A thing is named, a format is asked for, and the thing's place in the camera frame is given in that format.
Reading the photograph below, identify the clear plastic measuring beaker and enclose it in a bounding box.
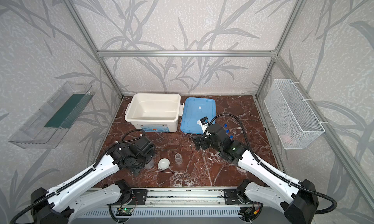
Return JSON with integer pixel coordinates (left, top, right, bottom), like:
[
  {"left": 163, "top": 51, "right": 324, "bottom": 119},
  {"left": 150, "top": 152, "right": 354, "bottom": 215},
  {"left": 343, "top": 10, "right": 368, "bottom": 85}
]
[{"left": 144, "top": 158, "right": 155, "bottom": 170}]

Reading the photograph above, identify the glass stirring rod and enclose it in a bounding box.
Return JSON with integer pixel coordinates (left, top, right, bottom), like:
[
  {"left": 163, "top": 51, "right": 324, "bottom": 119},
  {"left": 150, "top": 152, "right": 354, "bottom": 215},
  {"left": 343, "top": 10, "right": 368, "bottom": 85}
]
[{"left": 149, "top": 170, "right": 190, "bottom": 175}]

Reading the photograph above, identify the small white ceramic dish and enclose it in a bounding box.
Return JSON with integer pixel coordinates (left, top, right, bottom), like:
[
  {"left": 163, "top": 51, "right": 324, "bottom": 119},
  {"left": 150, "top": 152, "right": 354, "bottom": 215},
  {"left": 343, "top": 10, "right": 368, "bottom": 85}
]
[{"left": 158, "top": 158, "right": 170, "bottom": 170}]

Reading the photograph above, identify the small glass jar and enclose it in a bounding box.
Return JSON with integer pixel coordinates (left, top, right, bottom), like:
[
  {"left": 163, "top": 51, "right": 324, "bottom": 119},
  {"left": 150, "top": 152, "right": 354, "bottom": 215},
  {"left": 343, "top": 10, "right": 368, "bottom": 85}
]
[{"left": 174, "top": 153, "right": 183, "bottom": 165}]

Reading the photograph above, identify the white plastic storage bin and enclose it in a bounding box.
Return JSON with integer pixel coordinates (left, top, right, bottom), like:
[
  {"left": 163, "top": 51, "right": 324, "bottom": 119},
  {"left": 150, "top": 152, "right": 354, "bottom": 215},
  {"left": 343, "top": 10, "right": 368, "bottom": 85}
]
[{"left": 125, "top": 93, "right": 184, "bottom": 133}]

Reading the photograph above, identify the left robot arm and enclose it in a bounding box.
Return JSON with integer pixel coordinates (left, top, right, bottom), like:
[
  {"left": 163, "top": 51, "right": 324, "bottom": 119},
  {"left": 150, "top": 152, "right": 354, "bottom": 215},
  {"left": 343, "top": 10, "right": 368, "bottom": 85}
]
[{"left": 10, "top": 135, "right": 155, "bottom": 224}]

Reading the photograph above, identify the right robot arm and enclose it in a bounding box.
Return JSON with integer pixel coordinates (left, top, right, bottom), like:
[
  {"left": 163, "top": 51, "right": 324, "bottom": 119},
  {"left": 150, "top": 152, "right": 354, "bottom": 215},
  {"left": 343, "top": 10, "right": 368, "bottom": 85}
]
[{"left": 193, "top": 123, "right": 338, "bottom": 224}]

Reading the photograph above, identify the light blue bin lid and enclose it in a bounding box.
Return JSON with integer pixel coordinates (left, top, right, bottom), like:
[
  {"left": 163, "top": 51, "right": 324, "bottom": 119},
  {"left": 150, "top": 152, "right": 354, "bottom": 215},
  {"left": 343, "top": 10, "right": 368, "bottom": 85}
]
[{"left": 180, "top": 98, "right": 216, "bottom": 134}]

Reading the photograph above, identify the green circuit board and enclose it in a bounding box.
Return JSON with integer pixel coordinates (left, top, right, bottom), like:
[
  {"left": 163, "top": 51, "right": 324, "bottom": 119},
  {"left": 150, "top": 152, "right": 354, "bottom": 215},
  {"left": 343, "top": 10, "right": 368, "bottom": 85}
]
[{"left": 115, "top": 207, "right": 134, "bottom": 217}]

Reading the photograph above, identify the pink object in basket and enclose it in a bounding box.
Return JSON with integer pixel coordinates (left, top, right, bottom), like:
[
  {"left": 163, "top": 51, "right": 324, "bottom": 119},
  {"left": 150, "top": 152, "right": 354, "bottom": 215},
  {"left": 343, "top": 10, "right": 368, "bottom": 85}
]
[{"left": 281, "top": 134, "right": 294, "bottom": 145}]

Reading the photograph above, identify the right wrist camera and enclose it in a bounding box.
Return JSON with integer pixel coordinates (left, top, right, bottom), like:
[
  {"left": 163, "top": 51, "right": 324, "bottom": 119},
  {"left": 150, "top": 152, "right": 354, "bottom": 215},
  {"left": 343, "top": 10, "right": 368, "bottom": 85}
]
[{"left": 197, "top": 117, "right": 209, "bottom": 131}]

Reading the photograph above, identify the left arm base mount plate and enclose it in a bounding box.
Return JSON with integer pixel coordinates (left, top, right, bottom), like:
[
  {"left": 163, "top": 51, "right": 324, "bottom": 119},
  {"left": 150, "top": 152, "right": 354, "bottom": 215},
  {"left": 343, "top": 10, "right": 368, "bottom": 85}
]
[{"left": 116, "top": 189, "right": 148, "bottom": 206}]

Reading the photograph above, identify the aluminium front rail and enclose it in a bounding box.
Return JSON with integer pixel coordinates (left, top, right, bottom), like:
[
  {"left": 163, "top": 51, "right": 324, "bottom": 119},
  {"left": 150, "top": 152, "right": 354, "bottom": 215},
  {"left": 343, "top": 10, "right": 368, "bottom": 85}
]
[{"left": 59, "top": 186, "right": 309, "bottom": 208}]

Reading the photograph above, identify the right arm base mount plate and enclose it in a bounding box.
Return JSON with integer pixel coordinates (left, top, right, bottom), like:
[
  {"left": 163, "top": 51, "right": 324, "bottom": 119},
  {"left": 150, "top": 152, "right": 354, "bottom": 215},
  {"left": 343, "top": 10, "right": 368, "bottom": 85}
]
[{"left": 221, "top": 189, "right": 249, "bottom": 205}]

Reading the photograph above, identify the white wire mesh basket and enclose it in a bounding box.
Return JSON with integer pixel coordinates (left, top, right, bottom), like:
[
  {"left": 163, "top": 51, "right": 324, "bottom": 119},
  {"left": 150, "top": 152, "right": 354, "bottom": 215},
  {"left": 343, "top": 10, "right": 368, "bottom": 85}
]
[{"left": 265, "top": 79, "right": 325, "bottom": 150}]

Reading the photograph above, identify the clear wall shelf green liner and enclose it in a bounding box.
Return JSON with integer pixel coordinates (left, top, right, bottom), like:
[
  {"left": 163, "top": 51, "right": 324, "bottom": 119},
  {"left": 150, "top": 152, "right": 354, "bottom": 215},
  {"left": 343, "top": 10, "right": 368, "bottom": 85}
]
[{"left": 9, "top": 82, "right": 95, "bottom": 149}]

